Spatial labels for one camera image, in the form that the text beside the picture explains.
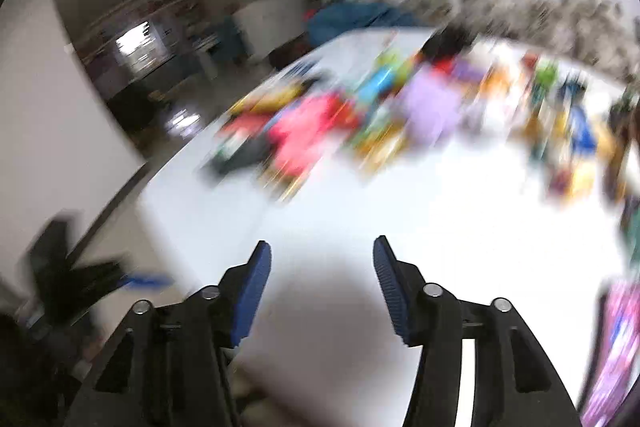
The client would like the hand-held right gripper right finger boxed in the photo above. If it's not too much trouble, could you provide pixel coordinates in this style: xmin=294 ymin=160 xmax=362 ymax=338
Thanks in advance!
xmin=372 ymin=235 xmax=583 ymax=427

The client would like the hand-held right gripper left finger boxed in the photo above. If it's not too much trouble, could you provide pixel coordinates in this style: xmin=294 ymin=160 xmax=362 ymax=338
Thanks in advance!
xmin=60 ymin=240 xmax=273 ymax=427

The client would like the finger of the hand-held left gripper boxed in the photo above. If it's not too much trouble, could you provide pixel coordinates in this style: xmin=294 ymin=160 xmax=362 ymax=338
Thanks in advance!
xmin=117 ymin=273 xmax=173 ymax=289

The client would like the black toy car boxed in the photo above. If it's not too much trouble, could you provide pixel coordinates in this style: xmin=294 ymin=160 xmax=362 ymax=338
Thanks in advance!
xmin=210 ymin=137 xmax=273 ymax=175

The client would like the purple plush toy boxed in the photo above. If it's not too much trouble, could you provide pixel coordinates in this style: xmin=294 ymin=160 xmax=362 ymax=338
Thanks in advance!
xmin=397 ymin=67 xmax=468 ymax=148

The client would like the yellow wrapper with red label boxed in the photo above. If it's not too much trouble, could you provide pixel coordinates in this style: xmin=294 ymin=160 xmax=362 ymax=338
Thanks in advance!
xmin=235 ymin=84 xmax=321 ymax=115

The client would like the smartphone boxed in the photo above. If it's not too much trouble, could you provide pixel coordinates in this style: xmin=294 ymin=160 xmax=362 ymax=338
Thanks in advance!
xmin=577 ymin=277 xmax=640 ymax=427

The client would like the blue cloth on sofa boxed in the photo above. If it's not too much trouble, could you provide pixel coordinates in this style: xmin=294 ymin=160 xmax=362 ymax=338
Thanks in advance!
xmin=305 ymin=2 xmax=418 ymax=48

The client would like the white cabinet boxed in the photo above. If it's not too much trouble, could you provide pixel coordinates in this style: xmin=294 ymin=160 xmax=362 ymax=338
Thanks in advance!
xmin=232 ymin=0 xmax=313 ymax=60

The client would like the floral sofa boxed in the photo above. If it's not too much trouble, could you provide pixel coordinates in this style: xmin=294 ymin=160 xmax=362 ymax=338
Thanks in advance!
xmin=350 ymin=0 xmax=640 ymax=82

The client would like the pink toy camera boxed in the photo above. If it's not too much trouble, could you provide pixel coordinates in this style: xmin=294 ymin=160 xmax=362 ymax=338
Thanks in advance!
xmin=267 ymin=94 xmax=346 ymax=172

